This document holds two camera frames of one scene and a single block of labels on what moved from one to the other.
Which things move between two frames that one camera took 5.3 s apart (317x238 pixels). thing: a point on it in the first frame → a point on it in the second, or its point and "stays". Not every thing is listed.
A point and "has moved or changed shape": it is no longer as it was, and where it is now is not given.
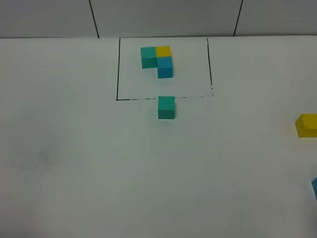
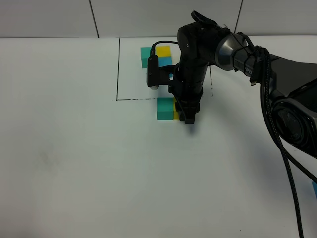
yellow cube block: [306, 125] has moved or changed shape
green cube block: [166, 107] stays
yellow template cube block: [163, 51] stays
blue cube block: [314, 185] stays
